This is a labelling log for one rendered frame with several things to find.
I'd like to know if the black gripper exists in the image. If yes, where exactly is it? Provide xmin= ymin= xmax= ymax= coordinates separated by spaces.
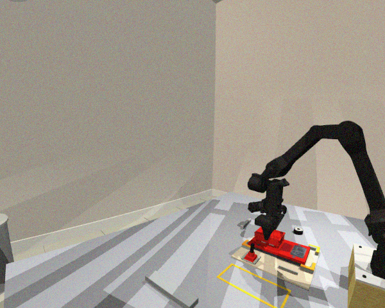
xmin=255 ymin=196 xmax=287 ymax=240

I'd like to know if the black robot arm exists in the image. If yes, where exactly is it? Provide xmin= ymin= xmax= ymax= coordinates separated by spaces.
xmin=248 ymin=121 xmax=385 ymax=279

